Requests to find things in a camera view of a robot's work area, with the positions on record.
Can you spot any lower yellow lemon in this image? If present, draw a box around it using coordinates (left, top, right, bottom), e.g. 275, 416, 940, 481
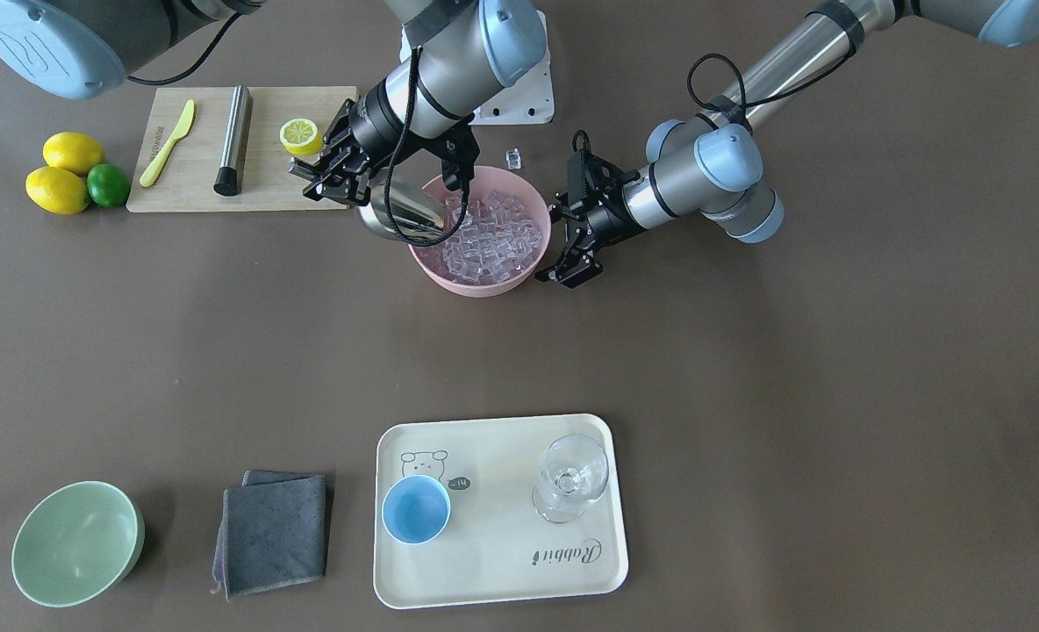
25, 167, 91, 215

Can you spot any loose clear ice cube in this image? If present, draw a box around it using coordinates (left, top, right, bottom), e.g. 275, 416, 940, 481
505, 147, 523, 169

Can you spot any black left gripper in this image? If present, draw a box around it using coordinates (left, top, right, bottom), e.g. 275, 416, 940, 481
534, 148, 647, 289

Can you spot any cream serving tray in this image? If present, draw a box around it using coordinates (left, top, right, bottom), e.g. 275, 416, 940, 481
374, 413, 629, 609

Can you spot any clear wine glass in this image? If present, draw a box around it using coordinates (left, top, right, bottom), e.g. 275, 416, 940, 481
532, 435, 609, 524

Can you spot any steel ice scoop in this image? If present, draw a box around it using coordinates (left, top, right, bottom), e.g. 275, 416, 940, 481
356, 169, 448, 241

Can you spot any pile of clear ice cubes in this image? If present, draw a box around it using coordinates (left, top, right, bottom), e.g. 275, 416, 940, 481
411, 190, 545, 285

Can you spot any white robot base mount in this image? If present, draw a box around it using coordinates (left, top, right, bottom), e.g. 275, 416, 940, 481
398, 22, 555, 125

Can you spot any grey folded cloth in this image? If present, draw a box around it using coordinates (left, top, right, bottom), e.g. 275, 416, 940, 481
213, 470, 328, 600

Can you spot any upper yellow lemon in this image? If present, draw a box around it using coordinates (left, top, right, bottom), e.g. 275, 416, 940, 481
41, 132, 105, 177

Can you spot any green bowl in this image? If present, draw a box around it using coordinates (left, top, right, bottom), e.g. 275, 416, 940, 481
11, 481, 144, 608

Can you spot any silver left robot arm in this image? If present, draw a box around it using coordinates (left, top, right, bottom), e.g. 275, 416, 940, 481
536, 1, 1039, 288

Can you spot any steel muddler black tip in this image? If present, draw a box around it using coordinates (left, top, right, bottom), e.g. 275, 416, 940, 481
213, 85, 254, 198

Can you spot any yellow lemon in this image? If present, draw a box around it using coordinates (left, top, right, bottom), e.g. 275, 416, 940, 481
25, 167, 91, 215
41, 132, 105, 177

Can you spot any bamboo cutting board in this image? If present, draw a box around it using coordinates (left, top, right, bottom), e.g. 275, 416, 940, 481
126, 85, 359, 213

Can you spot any blue cup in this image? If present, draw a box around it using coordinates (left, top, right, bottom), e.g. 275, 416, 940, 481
382, 475, 452, 545

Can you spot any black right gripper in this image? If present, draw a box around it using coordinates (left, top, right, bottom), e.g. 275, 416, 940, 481
288, 99, 397, 207

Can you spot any pink bowl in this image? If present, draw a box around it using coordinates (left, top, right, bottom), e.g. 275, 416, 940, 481
410, 167, 552, 298

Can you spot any yellow plastic knife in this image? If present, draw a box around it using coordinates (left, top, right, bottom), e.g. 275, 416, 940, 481
139, 99, 196, 188

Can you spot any half lemon slice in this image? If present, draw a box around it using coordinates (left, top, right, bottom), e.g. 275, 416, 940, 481
278, 119, 324, 157

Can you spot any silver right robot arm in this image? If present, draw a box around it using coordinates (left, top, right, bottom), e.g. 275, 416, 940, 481
0, 1, 547, 205

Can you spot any green lime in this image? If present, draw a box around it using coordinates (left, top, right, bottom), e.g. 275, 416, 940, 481
86, 163, 131, 208

